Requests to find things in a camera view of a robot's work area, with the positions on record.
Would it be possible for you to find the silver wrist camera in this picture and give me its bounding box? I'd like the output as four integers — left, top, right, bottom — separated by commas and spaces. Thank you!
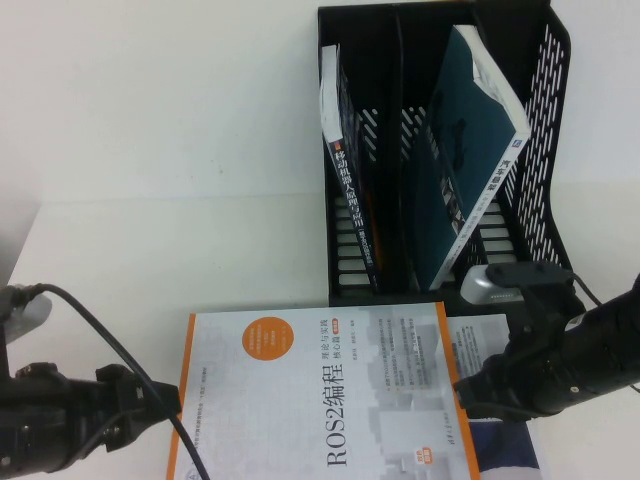
0, 282, 54, 347
459, 260, 576, 307

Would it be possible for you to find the white orange ROS2 book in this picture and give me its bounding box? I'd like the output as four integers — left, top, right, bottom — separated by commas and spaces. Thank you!
167, 301, 482, 480

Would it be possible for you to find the magazine with man cover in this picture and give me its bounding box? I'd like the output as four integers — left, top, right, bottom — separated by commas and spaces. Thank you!
446, 313, 545, 480

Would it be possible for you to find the black spine robotics book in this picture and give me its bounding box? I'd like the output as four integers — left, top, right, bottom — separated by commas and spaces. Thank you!
319, 43, 387, 294

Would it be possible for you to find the teal car suspension book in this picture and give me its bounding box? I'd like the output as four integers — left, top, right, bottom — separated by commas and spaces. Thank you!
410, 24, 532, 292

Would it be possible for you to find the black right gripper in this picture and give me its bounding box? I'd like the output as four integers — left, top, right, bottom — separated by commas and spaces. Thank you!
451, 292, 579, 424

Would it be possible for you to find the black plastic book stand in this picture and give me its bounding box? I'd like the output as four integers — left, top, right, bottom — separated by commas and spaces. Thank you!
316, 0, 584, 321

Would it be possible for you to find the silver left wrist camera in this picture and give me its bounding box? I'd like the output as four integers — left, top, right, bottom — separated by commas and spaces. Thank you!
0, 282, 54, 347

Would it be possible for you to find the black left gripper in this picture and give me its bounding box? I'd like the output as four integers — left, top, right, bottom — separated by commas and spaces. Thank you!
53, 366, 183, 467

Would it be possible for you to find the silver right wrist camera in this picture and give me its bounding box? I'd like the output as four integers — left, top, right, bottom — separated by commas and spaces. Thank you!
459, 260, 576, 307

